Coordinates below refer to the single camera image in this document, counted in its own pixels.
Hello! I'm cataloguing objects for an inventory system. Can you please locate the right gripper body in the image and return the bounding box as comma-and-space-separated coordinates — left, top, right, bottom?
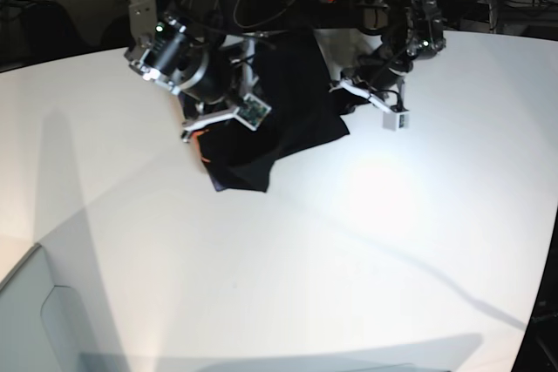
126, 14, 244, 106

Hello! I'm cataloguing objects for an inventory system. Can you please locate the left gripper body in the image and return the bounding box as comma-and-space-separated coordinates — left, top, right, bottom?
342, 47, 412, 93

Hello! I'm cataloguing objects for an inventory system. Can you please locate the black T-shirt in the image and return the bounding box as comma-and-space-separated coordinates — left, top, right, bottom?
192, 30, 349, 193

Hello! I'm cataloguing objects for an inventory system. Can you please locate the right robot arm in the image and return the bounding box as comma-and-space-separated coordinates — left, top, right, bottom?
125, 0, 242, 106

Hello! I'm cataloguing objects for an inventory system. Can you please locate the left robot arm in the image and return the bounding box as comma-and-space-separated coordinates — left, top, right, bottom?
337, 0, 446, 96

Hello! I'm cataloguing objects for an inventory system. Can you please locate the black office chair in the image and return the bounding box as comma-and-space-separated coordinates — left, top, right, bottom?
1, 0, 92, 71

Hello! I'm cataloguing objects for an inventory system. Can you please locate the white wrist camera left mount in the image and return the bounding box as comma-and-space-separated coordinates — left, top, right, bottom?
330, 77, 410, 132

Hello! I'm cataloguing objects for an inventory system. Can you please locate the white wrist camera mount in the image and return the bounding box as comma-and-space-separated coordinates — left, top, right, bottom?
180, 39, 272, 142
330, 77, 410, 132

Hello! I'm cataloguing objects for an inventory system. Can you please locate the white wrist camera right mount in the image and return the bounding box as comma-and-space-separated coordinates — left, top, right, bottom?
180, 39, 272, 142

